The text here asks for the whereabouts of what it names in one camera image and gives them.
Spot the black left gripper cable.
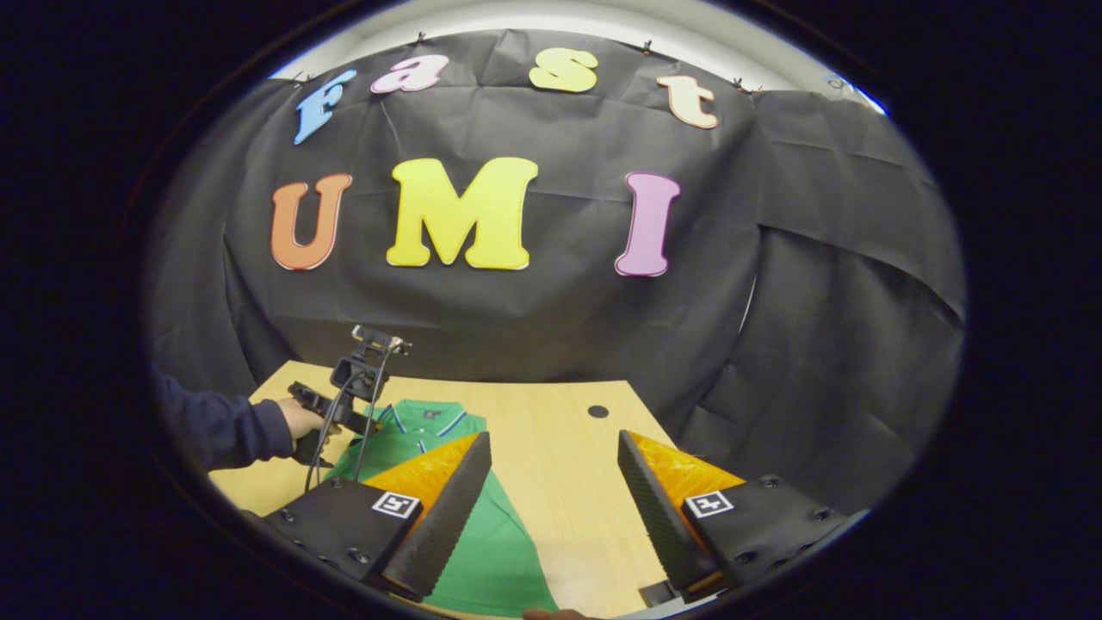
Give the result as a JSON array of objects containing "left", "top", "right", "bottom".
[{"left": 304, "top": 344, "right": 393, "bottom": 493}]

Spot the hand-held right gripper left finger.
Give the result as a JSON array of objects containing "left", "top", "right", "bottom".
[{"left": 258, "top": 431, "right": 493, "bottom": 604}]

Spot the green T-shirt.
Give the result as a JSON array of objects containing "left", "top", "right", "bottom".
[{"left": 325, "top": 398, "right": 560, "bottom": 617}]

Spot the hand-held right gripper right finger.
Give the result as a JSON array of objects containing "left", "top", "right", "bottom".
[{"left": 617, "top": 430, "right": 866, "bottom": 604}]

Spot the black backdrop cloth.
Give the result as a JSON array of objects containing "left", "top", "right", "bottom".
[{"left": 146, "top": 30, "right": 967, "bottom": 518}]

